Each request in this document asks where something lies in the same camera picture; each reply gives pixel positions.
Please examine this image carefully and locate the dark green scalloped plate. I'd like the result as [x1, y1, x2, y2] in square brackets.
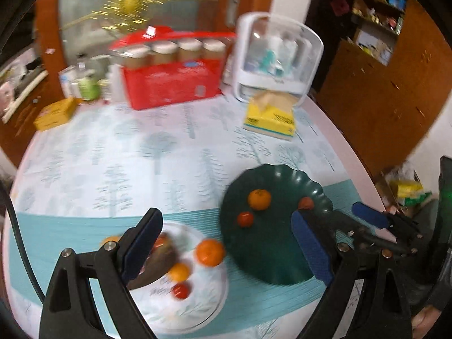
[219, 164, 333, 285]

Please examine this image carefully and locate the yellow tissue pack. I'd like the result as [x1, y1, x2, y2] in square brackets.
[243, 91, 296, 141]

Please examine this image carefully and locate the plastic bag with yellow packets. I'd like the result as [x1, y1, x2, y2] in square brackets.
[384, 162, 434, 210]

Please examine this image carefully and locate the orange mandarin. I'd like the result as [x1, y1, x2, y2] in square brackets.
[195, 239, 226, 268]
[248, 188, 272, 211]

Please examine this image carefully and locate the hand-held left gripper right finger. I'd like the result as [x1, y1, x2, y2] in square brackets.
[291, 210, 412, 339]

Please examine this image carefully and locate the green-label glass bottle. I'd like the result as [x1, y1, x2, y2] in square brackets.
[78, 72, 100, 101]

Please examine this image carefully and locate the wooden shelf cabinet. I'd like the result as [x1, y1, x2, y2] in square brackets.
[307, 0, 452, 184]

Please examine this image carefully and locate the white and blue carton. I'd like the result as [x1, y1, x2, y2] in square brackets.
[58, 66, 80, 98]

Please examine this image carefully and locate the silver door handle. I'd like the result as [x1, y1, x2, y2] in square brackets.
[227, 0, 242, 26]

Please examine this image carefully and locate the kitchen countertop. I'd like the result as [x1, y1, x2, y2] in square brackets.
[0, 47, 49, 123]

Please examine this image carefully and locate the brown overripe banana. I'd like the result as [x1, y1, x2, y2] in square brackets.
[126, 261, 170, 290]

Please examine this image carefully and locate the white clear-door storage box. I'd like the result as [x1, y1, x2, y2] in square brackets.
[231, 12, 324, 108]

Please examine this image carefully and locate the yellow tin box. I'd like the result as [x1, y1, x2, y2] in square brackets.
[33, 97, 81, 131]

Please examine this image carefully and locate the small yellow-orange kumquat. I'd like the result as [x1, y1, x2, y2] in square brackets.
[168, 262, 191, 283]

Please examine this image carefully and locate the gold door ornament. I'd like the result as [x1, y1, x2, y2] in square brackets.
[60, 0, 227, 32]

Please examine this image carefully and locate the white-lid brown jar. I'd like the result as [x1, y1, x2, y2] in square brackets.
[177, 39, 203, 62]
[123, 46, 149, 69]
[202, 39, 227, 60]
[151, 41, 177, 65]

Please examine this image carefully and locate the red paper cup package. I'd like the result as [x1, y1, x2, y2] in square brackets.
[122, 60, 222, 111]

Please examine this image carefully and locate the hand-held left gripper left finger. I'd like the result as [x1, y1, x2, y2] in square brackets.
[39, 208, 163, 339]

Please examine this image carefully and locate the teal bottle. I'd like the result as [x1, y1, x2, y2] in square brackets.
[263, 49, 279, 75]

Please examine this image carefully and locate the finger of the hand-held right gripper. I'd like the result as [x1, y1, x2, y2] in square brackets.
[328, 211, 419, 257]
[352, 201, 423, 255]

